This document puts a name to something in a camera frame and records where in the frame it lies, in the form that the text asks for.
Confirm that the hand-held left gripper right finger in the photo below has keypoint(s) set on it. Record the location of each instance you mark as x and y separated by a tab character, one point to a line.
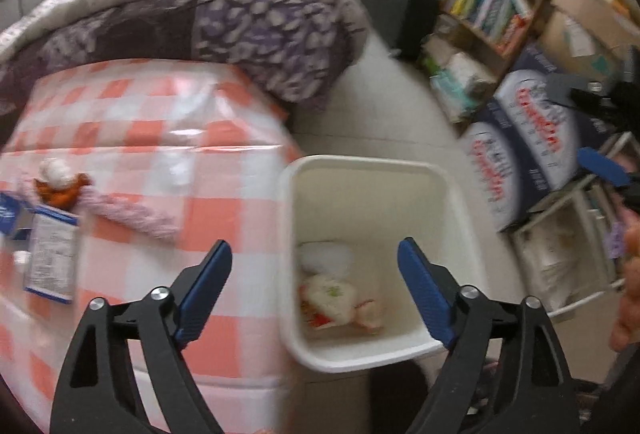
425	294

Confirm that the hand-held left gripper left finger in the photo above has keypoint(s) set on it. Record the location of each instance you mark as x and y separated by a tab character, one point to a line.
205	294

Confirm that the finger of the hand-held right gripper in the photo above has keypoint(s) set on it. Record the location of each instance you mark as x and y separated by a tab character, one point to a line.
592	98
602	164

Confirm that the pink wrapper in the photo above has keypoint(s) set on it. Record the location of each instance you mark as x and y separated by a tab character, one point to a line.
369	314

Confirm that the white plastic bin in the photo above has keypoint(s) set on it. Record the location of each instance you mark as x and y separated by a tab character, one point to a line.
370	204

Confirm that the white tissue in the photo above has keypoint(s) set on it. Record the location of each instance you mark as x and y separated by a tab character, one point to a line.
325	256

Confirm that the pink fuzzy plush toy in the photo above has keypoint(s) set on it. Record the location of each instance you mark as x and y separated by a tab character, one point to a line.
130	214

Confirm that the white tissue ball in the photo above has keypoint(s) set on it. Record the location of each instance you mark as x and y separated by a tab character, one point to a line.
55	171

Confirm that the small blue box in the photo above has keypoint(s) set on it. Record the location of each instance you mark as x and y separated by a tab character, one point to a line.
10	214

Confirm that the person's right hand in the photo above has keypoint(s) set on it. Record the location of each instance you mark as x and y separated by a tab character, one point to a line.
631	319

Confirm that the blue white water carton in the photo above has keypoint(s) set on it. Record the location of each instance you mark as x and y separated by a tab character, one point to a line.
492	168
542	128

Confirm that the brown cardboard box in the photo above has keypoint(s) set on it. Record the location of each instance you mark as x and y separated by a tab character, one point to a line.
580	28

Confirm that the row of books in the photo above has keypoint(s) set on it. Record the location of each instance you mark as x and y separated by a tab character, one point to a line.
492	8

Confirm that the stack of booklets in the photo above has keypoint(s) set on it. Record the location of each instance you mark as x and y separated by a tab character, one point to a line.
457	78

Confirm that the orange white checked tablecloth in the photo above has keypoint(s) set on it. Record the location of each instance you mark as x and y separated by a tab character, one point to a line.
150	123

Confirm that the black storage bench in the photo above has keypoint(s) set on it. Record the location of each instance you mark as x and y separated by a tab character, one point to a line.
400	13

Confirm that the purple patterned bedsheet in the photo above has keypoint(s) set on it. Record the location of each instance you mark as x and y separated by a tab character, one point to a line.
260	33

